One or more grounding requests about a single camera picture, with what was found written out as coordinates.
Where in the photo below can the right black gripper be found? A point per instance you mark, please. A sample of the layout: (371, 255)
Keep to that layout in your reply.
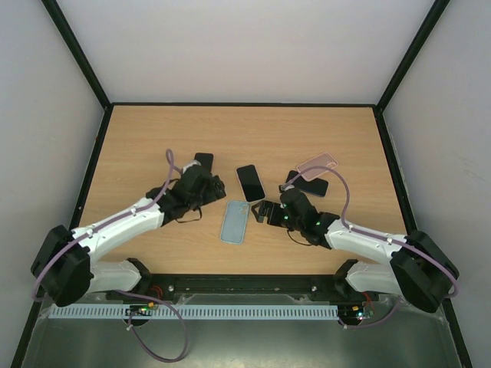
(269, 212)

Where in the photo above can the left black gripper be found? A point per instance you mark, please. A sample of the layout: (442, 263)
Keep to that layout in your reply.
(219, 187)

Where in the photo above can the black phone red edge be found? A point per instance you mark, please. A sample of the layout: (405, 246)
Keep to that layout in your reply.
(205, 160)

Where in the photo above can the light blue phone case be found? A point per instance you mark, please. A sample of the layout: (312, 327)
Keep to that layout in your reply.
(234, 223)

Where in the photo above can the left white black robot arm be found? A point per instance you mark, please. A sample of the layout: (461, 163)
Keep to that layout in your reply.
(69, 263)

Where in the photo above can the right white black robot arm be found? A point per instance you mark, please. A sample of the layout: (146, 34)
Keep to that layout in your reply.
(412, 266)

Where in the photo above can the blue phone black screen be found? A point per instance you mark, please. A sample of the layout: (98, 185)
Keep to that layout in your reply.
(316, 187)

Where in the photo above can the pink translucent phone case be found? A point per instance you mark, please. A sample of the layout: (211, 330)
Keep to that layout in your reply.
(316, 166)

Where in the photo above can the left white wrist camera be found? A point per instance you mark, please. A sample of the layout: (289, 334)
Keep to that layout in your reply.
(190, 164)

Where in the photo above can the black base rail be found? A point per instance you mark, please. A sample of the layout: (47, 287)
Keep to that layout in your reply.
(169, 287)

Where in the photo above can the white slotted cable duct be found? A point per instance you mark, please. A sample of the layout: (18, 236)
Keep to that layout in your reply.
(195, 312)

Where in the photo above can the black metal enclosure frame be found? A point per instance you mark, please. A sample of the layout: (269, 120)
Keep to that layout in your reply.
(423, 33)

